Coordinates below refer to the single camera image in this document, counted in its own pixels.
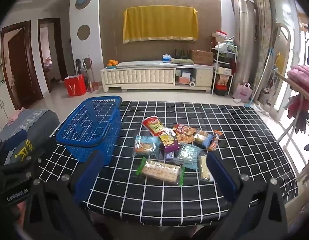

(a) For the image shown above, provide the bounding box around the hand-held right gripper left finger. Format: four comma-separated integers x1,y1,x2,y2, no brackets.
24,150,105,240

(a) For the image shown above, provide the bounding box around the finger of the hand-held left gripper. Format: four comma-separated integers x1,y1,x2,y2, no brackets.
18,155,43,167
0,164,36,180

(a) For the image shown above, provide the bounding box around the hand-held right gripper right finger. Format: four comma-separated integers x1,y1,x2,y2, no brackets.
194,152,289,240

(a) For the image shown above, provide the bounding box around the small clear wafer packet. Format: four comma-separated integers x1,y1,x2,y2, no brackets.
199,155,215,182

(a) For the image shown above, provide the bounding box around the blue plastic basket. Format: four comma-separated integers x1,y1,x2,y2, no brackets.
56,95,123,167

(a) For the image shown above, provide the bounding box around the long orange snack bar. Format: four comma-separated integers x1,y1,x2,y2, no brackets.
207,130,223,152

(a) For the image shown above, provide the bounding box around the pale teal snack packet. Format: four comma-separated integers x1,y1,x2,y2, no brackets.
176,144,202,169

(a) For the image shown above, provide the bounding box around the blue white snack packet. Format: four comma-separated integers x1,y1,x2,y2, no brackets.
194,129,213,148

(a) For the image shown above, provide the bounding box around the violet snack packet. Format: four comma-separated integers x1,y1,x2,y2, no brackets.
165,151,181,162

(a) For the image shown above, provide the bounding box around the red orange snack packet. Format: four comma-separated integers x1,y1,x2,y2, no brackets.
173,124,197,144

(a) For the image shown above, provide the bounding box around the green-edged cracker packet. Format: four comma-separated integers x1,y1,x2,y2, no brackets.
136,157,185,187

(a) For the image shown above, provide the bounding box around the clear blue cookie packet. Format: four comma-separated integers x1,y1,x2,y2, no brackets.
133,135,161,158

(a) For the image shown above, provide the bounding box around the purple yellow snack packet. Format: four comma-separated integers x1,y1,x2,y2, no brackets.
159,134,180,153

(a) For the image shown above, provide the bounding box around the large red chip bag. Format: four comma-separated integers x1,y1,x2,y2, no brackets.
142,116,170,137

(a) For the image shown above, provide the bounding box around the grey chair cover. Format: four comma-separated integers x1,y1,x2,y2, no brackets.
0,109,60,165

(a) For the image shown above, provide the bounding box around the black white checked tablecloth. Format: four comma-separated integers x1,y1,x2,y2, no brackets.
32,101,298,227

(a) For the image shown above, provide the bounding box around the white cupboard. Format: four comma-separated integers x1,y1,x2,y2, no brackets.
0,80,16,130

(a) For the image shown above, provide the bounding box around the red paper bag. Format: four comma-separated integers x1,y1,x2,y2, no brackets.
64,74,87,97

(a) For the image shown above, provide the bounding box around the pink bag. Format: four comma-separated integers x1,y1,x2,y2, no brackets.
232,82,253,103

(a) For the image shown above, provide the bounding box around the pink broom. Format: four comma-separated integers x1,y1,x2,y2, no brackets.
86,55,95,92

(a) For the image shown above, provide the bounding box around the brown wooden door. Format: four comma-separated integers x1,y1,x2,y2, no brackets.
1,21,43,109

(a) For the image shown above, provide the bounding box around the cream tv cabinet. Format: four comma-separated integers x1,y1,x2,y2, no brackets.
100,61,215,93

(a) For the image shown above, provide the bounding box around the white metal rack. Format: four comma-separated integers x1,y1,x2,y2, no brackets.
211,42,238,96

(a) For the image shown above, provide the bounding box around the brown cardboard box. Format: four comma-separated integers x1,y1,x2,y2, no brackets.
191,49,215,66

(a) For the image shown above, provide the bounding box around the green folded cloth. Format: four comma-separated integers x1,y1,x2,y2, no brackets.
171,58,193,65

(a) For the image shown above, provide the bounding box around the pink jacket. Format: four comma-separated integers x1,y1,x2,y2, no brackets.
286,65,309,95

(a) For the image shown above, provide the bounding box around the tower air conditioner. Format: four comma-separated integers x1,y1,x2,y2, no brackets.
233,0,258,98

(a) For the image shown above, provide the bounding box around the yellow cloth cover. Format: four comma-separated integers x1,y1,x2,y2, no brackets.
123,6,198,44

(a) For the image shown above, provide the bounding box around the brown doorway frame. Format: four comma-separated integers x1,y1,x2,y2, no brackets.
37,18,67,83

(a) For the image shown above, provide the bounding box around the brown round wall decor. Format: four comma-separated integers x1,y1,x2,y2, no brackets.
77,25,91,40

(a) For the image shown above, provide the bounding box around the blue round wall decor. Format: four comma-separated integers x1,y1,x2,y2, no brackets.
75,0,92,9

